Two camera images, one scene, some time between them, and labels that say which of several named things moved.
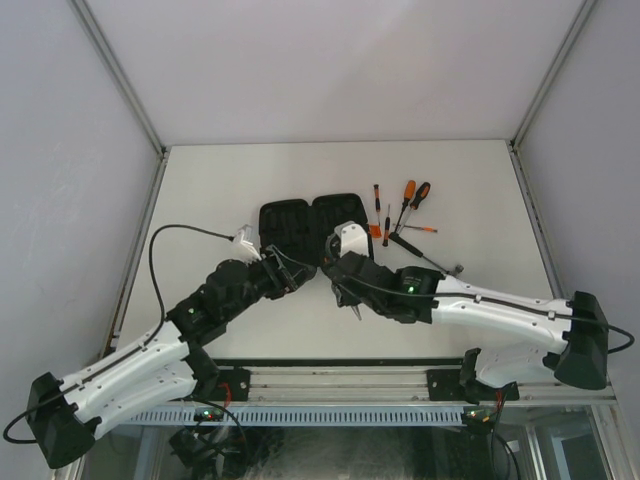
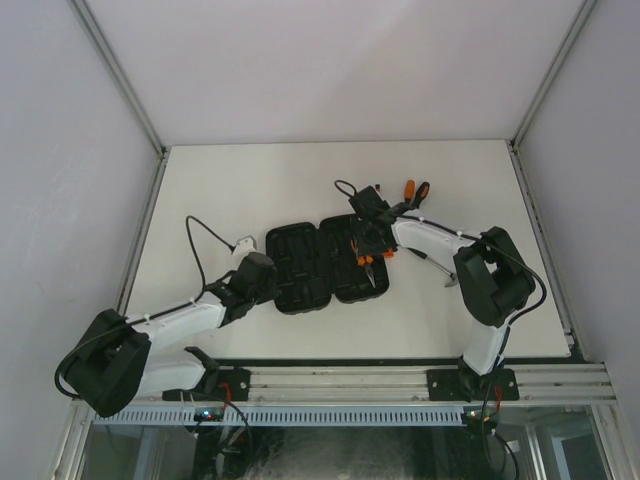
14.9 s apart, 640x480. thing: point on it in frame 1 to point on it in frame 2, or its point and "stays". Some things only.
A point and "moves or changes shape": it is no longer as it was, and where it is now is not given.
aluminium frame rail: x=380 y=383 stays
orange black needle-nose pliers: x=358 y=316 moves or changes shape
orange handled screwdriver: x=410 y=189 stays
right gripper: x=346 y=297 to x=365 y=248
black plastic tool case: x=300 y=228 moves or changes shape
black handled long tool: x=397 y=238 stays
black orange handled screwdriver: x=421 y=195 stays
